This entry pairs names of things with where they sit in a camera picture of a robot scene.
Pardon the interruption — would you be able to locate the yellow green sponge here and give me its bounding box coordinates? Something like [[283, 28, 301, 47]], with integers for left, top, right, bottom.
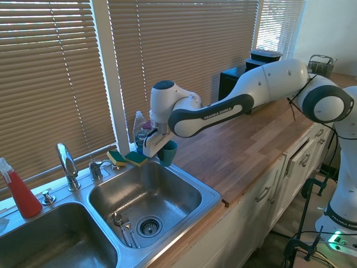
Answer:
[[107, 150, 127, 168], [124, 151, 148, 168]]

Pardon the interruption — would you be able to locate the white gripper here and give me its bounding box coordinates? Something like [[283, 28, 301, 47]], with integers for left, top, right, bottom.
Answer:
[[142, 130, 172, 161]]

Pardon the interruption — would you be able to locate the round sink drain strainer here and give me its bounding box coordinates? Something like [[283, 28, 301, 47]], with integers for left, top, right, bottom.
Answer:
[[136, 215, 163, 239]]

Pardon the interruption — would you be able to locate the red spray bottle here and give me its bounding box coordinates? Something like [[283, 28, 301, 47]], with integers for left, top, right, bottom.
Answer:
[[0, 157, 44, 219]]

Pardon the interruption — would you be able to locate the chrome kitchen faucet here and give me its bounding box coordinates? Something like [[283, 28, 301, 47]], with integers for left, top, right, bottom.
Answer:
[[55, 143, 81, 192]]

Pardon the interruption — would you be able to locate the metal spoon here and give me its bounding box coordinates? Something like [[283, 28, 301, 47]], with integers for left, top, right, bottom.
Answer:
[[112, 212, 133, 248]]

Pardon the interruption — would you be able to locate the black lidded container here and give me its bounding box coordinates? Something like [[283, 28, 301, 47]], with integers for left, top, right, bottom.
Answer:
[[245, 49, 283, 71]]

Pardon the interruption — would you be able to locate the clear dish soap bottle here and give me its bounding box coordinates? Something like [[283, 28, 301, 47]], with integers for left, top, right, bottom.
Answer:
[[132, 111, 148, 152]]

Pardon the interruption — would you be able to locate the teal plastic mug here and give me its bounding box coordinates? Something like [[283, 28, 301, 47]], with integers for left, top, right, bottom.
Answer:
[[160, 140, 179, 168]]

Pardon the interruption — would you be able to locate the wide tan window blind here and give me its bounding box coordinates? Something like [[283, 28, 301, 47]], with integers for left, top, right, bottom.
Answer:
[[0, 0, 118, 200]]

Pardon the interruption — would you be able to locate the stainless steel double sink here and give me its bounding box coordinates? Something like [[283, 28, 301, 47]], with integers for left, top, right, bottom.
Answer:
[[0, 159, 223, 268]]

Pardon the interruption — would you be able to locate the black clamp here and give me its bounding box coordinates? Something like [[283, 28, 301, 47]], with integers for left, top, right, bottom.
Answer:
[[284, 225, 325, 262], [300, 172, 339, 197]]

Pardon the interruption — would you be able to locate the grey utensil caddy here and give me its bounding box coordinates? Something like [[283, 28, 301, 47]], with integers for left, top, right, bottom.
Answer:
[[307, 54, 336, 79]]

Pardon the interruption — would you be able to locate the black countertop appliance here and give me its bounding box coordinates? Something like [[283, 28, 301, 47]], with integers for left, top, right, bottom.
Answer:
[[219, 66, 262, 116]]

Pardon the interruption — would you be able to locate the narrow white window blind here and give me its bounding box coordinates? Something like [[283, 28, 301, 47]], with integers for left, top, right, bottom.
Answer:
[[255, 0, 306, 61]]

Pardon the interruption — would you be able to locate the metal fork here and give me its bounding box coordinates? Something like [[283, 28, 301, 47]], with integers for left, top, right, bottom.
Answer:
[[122, 217, 142, 250]]

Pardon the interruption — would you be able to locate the chrome sink knob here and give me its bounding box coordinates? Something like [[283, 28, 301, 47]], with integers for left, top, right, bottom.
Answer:
[[41, 189, 57, 205]]

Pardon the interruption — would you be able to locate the white kitchen cabinet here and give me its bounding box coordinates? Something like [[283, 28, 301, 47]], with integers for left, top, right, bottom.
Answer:
[[156, 122, 337, 268]]

